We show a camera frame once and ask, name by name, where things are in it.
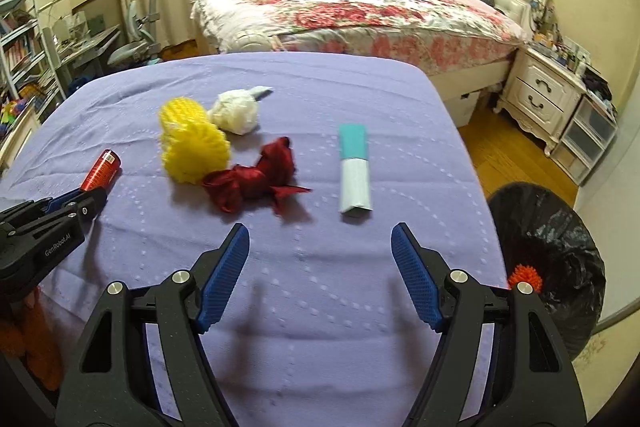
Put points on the grey desk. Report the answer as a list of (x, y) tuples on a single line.
[(85, 42)]

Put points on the white storage box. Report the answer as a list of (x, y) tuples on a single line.
[(462, 107)]

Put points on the bin with black liner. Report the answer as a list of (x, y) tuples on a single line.
[(555, 227)]

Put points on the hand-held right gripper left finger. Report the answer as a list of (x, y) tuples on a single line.
[(222, 282)]

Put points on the small labelled can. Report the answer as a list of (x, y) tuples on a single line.
[(102, 168)]

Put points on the cluster of small bottles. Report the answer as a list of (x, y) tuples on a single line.
[(560, 49)]

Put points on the dark clothes pile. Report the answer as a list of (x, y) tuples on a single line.
[(597, 84)]

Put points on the teal and white carton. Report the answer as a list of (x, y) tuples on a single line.
[(355, 177)]

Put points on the white plastic wrapper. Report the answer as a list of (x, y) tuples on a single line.
[(235, 112)]

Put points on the orange foam fruit net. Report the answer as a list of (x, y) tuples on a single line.
[(524, 277)]

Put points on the white nightstand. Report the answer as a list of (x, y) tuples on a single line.
[(537, 92)]

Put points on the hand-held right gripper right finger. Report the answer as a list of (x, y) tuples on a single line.
[(417, 279)]

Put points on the person's orange clothing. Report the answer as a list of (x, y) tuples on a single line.
[(35, 347)]

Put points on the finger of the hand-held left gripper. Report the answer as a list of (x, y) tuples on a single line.
[(90, 202), (65, 201)]

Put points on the yellow foam fruit net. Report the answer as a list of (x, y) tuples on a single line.
[(192, 142)]

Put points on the dark red ribbon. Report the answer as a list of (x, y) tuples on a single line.
[(250, 179)]

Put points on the floral bedspread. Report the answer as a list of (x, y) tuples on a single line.
[(350, 7)]

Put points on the grey green chair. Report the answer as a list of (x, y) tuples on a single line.
[(132, 52)]

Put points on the white sliding wardrobe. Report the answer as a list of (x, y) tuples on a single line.
[(617, 207)]

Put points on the white bookshelf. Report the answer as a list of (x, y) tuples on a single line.
[(20, 57)]

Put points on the clear plastic drawer unit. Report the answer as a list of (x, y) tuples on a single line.
[(585, 137)]

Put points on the purple tablecloth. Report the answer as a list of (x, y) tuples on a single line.
[(325, 87)]

